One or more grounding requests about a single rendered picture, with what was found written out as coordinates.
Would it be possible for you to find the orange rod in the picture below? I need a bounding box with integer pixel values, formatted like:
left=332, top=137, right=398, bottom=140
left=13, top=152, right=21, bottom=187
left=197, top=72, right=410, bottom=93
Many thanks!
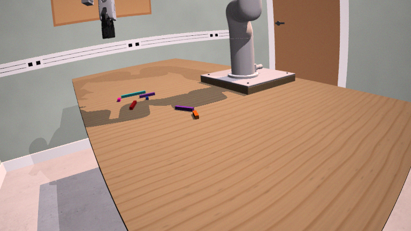
left=193, top=110, right=199, bottom=119

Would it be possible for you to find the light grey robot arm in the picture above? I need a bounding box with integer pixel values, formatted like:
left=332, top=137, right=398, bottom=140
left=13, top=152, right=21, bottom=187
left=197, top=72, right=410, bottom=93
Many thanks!
left=226, top=0, right=263, bottom=79

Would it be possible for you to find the red rod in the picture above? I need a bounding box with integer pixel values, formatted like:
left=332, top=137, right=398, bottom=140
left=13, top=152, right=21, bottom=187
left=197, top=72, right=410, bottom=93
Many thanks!
left=130, top=101, right=137, bottom=110

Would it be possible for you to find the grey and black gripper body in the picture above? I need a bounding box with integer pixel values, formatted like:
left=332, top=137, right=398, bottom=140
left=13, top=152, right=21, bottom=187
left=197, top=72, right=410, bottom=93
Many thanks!
left=98, top=0, right=117, bottom=21

